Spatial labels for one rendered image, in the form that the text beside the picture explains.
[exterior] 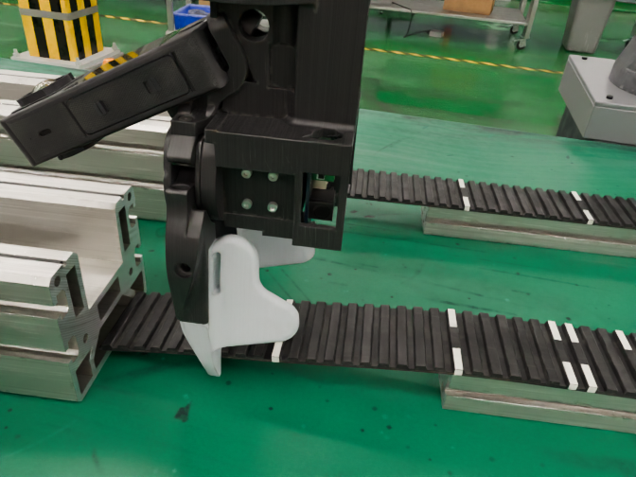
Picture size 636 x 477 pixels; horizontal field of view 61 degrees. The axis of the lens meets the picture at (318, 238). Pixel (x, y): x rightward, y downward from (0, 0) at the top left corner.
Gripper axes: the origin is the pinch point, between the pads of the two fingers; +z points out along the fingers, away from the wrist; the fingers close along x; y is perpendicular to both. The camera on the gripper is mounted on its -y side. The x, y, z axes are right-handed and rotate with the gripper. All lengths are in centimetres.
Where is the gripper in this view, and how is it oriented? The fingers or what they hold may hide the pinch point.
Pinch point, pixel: (215, 321)
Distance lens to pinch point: 33.6
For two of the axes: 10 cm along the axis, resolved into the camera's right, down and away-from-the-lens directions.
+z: -0.7, 8.3, 5.5
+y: 9.9, 1.2, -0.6
